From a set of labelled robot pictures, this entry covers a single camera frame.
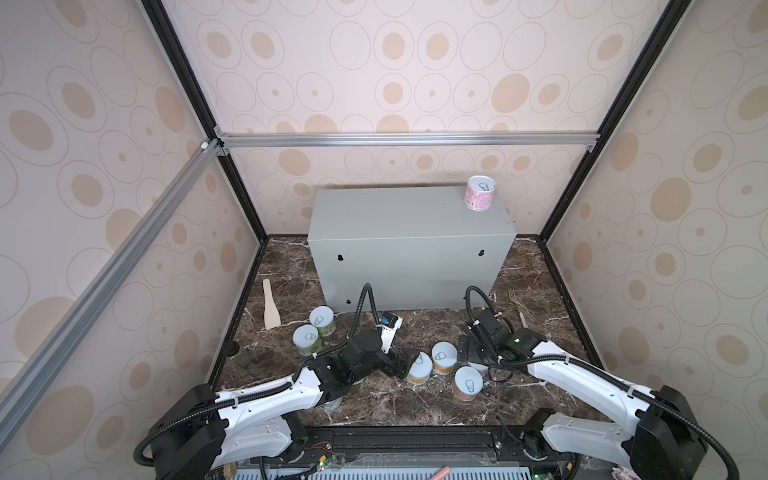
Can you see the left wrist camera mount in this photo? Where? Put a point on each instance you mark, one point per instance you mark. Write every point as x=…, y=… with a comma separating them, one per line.
x=388, y=324

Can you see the brown orange can front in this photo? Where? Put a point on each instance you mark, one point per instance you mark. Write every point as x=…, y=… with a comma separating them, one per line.
x=467, y=383

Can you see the black base frame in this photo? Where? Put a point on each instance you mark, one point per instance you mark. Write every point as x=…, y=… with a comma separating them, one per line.
x=500, y=442

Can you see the white handled fork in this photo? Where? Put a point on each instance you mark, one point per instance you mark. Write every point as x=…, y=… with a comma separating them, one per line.
x=523, y=320

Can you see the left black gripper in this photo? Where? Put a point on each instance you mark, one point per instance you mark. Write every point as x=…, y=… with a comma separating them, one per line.
x=403, y=368

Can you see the pink can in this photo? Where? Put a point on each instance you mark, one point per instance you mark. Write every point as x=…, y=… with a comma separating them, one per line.
x=479, y=192

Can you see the brown orange can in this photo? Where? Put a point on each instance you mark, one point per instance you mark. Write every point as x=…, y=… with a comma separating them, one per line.
x=483, y=370
x=467, y=383

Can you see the green can lower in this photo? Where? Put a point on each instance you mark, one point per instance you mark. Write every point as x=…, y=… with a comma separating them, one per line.
x=307, y=340

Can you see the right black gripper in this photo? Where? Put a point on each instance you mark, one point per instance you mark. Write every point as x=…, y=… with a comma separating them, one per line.
x=469, y=355

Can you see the left diagonal aluminium rail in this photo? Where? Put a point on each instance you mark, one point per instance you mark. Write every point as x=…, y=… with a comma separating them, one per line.
x=58, y=347

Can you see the teal can lower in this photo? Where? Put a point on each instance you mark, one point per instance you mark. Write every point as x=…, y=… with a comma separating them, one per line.
x=333, y=403

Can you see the yellow can right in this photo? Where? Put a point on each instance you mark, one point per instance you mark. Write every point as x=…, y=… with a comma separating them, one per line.
x=444, y=357

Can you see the yellow can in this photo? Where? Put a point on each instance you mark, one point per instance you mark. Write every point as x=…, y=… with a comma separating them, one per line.
x=420, y=370
x=444, y=357

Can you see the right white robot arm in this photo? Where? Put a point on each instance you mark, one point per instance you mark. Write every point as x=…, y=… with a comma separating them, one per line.
x=612, y=396

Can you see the wooden spatula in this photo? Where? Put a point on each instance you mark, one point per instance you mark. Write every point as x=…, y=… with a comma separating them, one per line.
x=271, y=314

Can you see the grey metal cabinet box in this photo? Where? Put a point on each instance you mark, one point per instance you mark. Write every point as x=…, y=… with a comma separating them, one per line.
x=418, y=248

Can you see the horizontal aluminium rail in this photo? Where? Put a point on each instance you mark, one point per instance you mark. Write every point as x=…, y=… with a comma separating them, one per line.
x=421, y=139

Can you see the green can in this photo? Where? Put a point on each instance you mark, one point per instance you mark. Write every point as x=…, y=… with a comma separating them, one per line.
x=323, y=319
x=307, y=340

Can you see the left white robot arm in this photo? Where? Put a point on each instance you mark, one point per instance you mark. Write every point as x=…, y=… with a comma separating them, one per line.
x=240, y=408

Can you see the yellow can left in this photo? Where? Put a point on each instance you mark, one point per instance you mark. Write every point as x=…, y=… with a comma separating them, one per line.
x=420, y=370

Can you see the small dark glass bottle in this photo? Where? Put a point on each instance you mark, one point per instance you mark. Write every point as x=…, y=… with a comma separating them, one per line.
x=237, y=355

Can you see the pink marker pen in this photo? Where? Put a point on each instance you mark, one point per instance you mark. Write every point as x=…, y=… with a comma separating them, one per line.
x=441, y=474

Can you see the green can upper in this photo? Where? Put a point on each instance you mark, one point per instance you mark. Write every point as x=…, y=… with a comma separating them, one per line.
x=323, y=319

